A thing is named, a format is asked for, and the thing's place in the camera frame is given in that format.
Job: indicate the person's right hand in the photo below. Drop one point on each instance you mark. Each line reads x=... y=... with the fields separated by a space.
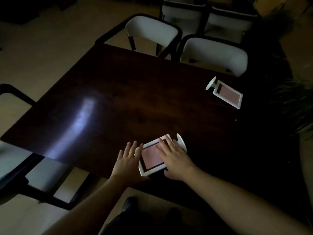
x=176 y=160

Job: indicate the person's left hand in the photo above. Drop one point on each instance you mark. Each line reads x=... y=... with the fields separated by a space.
x=127 y=167

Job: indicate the person's left middle finger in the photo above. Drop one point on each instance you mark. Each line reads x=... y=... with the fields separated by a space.
x=134 y=148

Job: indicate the person's right middle finger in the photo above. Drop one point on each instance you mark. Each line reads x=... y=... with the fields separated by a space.
x=165 y=145

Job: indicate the person's right little finger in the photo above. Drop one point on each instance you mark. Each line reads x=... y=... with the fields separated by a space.
x=178 y=145

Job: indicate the person's right thumb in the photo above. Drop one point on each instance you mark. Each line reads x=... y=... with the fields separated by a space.
x=169 y=174

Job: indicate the person's left thumb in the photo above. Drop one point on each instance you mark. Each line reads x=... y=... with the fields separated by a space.
x=144 y=179

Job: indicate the person's left little finger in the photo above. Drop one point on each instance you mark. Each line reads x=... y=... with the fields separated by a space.
x=120 y=156

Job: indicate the white framed mirror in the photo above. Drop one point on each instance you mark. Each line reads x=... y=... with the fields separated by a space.
x=150 y=157
x=228 y=94

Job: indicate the person's right forearm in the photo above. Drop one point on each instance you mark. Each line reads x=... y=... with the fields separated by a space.
x=239 y=205

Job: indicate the person's left forearm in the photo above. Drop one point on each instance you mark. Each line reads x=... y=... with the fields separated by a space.
x=90 y=208

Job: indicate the person's black left shoe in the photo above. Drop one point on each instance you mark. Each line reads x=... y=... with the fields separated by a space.
x=130 y=205

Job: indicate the person's black shoe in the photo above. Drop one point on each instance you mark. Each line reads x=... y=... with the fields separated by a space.
x=174 y=212
x=130 y=205

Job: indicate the person's black right shoe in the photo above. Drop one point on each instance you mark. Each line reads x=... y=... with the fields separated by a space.
x=174 y=212

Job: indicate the person's dark trousers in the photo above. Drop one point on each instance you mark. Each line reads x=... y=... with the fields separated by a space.
x=156 y=225

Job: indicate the dark leafy plant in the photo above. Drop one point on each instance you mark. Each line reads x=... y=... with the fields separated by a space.
x=297 y=105

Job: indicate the white chair with black frame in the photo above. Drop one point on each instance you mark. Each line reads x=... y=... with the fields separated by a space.
x=227 y=24
x=215 y=55
x=152 y=31
x=36 y=173
x=184 y=14

